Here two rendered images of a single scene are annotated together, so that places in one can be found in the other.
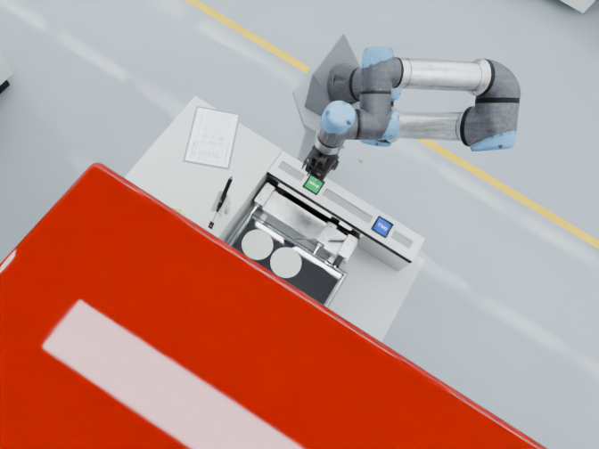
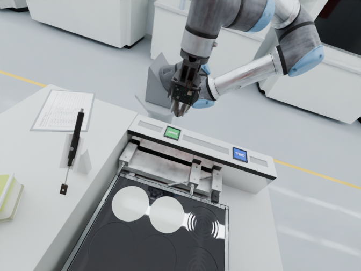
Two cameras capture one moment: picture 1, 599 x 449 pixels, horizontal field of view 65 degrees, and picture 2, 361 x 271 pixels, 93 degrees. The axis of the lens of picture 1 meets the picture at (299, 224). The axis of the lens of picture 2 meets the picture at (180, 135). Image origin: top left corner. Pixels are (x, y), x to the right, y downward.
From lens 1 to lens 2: 0.99 m
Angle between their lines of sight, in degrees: 26
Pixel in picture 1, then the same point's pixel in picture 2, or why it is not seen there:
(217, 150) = (72, 117)
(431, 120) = (248, 66)
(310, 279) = (198, 224)
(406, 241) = (262, 162)
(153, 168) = not seen: outside the picture
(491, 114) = (305, 34)
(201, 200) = (51, 165)
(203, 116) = (58, 95)
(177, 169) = (21, 138)
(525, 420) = not seen: outside the picture
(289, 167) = (146, 124)
